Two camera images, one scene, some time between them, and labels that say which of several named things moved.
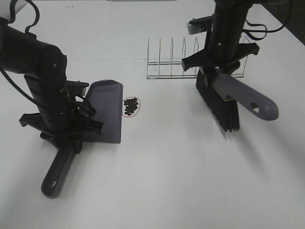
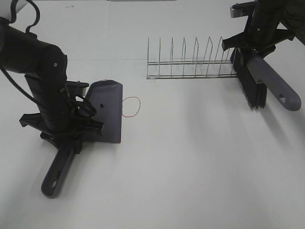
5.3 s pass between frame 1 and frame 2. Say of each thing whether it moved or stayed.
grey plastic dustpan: stayed
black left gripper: stayed
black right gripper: moved
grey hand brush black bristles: moved
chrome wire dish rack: stayed
